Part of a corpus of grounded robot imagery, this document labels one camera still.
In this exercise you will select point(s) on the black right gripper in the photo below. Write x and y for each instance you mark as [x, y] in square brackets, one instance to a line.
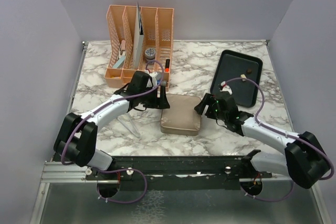
[208, 99]

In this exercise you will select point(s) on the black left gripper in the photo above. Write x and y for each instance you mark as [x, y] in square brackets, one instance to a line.
[160, 102]

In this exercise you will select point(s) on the rose gold tin lid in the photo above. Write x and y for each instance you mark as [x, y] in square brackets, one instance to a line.
[181, 113]

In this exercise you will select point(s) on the gold chocolate tin box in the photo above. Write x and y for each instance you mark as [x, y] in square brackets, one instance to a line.
[176, 131]

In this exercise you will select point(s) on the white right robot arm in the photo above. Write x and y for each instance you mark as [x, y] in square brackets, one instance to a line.
[300, 156]

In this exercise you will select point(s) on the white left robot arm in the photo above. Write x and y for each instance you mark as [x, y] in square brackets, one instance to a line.
[77, 137]

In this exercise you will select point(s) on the black orange marker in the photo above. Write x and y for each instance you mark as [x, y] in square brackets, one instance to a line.
[167, 65]

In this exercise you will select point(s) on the black plastic tray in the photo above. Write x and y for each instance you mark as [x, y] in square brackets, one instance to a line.
[233, 65]

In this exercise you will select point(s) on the small round patterned jar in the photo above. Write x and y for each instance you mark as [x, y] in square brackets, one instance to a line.
[150, 54]

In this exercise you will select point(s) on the white upright booklet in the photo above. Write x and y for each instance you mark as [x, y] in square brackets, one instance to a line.
[138, 38]

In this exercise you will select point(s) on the pink stapler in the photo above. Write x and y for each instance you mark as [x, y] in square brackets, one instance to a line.
[122, 49]

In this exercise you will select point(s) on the peach plastic desk organizer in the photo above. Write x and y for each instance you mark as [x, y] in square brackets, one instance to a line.
[158, 33]

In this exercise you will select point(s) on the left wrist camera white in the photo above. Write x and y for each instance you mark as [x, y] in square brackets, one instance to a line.
[154, 78]

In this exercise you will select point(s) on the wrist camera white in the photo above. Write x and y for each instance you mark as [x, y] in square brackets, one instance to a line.
[224, 87]
[154, 78]

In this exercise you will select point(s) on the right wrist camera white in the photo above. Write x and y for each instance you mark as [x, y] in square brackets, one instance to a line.
[224, 87]

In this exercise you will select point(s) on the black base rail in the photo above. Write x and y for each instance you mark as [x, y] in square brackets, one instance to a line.
[136, 173]

